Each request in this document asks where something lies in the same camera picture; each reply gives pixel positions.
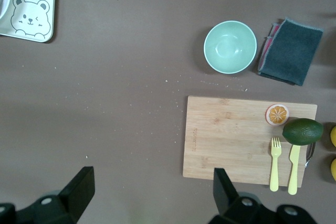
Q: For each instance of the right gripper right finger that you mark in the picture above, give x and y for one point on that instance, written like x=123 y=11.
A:
x=223 y=192

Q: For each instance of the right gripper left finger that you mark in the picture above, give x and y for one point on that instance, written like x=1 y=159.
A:
x=78 y=192

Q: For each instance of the wooden cutting board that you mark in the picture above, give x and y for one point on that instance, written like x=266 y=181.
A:
x=231 y=140

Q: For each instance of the yellow plastic fork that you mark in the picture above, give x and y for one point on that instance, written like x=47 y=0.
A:
x=274 y=166

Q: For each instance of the yellow plastic knife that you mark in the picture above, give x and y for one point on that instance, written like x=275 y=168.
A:
x=294 y=171

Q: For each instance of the toy orange half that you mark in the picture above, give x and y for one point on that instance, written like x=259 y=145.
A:
x=277 y=114

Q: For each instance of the green avocado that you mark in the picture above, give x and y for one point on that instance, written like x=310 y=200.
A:
x=303 y=131

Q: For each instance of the yellow lemon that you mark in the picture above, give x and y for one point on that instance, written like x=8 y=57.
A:
x=334 y=136
x=334 y=169

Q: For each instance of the mint green bowl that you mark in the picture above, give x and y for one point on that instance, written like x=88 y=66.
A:
x=229 y=47

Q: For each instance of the folded dark grey cloth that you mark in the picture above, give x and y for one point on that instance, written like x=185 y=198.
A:
x=291 y=51

